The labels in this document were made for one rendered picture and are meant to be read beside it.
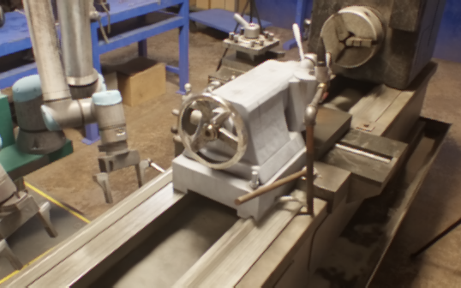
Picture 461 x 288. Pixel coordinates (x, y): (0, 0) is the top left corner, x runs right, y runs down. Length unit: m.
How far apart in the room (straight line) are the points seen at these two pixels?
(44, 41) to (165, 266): 0.81
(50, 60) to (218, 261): 0.86
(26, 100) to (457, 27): 4.64
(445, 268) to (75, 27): 2.07
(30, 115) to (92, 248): 0.77
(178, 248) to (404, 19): 1.39
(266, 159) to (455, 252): 1.67
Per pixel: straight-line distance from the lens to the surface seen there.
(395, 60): 2.39
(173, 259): 1.46
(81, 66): 1.92
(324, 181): 1.55
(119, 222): 1.42
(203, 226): 1.56
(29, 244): 2.22
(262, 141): 1.39
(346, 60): 2.23
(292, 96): 1.53
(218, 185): 1.41
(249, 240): 1.35
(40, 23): 1.68
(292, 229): 1.41
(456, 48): 5.77
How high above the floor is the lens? 1.71
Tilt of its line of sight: 29 degrees down
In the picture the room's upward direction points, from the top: 2 degrees clockwise
